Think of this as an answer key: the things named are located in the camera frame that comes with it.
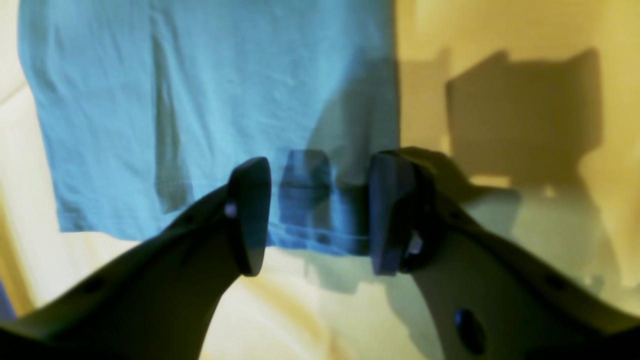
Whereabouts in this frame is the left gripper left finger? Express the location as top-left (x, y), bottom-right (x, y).
top-left (1, 157), bottom-right (272, 360)

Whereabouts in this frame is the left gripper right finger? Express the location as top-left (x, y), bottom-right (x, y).
top-left (369, 147), bottom-right (639, 360)

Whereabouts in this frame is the green T-shirt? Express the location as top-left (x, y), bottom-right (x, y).
top-left (18, 0), bottom-right (399, 256)

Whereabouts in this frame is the yellow tablecloth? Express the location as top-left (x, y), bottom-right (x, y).
top-left (1, 0), bottom-right (639, 360)

